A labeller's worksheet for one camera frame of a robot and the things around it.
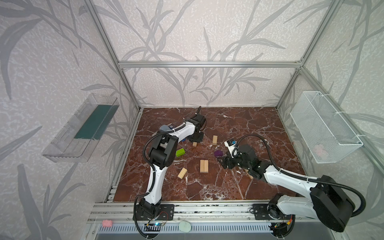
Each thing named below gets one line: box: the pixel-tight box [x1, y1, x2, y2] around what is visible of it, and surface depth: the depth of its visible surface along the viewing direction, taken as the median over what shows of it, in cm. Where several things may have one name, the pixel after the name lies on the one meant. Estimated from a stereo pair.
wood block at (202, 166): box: [200, 159, 205, 173], surface depth 91 cm
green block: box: [175, 148, 186, 158], surface depth 95 cm
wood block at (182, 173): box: [177, 167, 188, 180], surface depth 88 cm
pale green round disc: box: [178, 220, 192, 233], surface depth 69 cm
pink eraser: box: [102, 219, 113, 227], surface depth 71 cm
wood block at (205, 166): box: [202, 160, 209, 173], surface depth 90 cm
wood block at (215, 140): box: [212, 135, 218, 146], surface depth 101 cm
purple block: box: [214, 150, 223, 157], surface depth 96 cm
